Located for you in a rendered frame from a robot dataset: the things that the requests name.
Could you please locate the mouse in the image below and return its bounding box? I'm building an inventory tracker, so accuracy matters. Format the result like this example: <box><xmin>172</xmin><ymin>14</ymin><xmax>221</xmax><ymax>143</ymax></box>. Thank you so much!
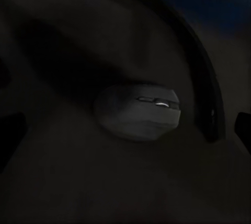
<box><xmin>93</xmin><ymin>84</ymin><xmax>181</xmax><ymax>141</ymax></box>

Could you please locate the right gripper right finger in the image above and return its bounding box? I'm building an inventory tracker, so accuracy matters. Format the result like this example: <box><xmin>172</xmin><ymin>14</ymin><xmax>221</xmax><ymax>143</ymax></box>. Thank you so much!
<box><xmin>234</xmin><ymin>112</ymin><xmax>251</xmax><ymax>154</ymax></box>

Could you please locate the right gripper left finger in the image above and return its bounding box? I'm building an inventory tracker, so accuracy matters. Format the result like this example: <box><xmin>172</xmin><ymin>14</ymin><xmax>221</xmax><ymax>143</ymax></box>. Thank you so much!
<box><xmin>0</xmin><ymin>112</ymin><xmax>27</xmax><ymax>175</ymax></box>

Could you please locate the monitor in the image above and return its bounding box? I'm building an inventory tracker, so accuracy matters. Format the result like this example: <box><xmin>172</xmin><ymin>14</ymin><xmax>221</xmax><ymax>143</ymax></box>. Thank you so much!
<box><xmin>141</xmin><ymin>0</ymin><xmax>226</xmax><ymax>145</ymax></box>

